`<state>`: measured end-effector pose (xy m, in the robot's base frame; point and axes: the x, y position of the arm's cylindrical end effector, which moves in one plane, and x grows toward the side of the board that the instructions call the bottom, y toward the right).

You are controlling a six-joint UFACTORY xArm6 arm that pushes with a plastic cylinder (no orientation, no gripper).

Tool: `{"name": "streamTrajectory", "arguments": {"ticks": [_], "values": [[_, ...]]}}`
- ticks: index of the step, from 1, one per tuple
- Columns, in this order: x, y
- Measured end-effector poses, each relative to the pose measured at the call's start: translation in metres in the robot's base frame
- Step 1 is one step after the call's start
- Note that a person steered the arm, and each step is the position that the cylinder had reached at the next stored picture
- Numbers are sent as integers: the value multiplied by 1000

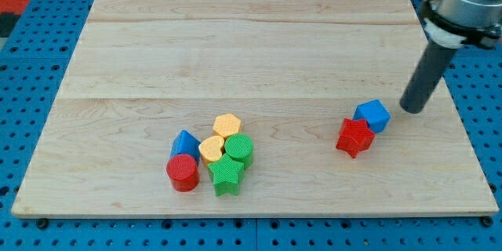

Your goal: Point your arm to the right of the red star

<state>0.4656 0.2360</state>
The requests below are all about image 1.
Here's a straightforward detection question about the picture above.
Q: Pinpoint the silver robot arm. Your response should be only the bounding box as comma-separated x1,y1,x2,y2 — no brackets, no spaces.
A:
420,0,501,49

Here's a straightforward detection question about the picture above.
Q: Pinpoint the green star block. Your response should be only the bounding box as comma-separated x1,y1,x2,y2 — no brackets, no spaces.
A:
208,154,245,197

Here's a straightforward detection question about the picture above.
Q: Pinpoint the red star block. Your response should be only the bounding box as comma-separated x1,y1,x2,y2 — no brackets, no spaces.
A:
335,118,376,158

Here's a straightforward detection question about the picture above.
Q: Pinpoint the light wooden board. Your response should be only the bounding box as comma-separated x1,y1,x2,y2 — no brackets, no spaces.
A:
12,0,499,219

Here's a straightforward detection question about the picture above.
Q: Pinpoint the yellow hexagon block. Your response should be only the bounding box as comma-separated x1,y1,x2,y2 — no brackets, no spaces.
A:
213,113,242,140

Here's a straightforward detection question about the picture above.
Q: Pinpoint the green cylinder block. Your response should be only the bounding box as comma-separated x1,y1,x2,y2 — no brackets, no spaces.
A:
224,133,254,169

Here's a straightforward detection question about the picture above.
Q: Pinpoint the yellow heart block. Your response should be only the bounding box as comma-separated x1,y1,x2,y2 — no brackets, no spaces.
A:
198,136,225,166

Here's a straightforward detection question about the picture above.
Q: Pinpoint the blue triangle block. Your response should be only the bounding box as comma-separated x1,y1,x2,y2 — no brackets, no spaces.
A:
169,130,201,163

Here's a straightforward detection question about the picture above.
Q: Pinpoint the red cylinder block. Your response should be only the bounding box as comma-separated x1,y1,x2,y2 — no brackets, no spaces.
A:
166,154,199,192

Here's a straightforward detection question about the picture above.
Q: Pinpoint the blue cube block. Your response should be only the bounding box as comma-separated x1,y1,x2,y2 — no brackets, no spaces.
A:
352,100,391,133

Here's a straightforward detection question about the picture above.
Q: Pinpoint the grey cylindrical pointer rod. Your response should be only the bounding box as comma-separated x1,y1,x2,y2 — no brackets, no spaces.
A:
399,41,457,114

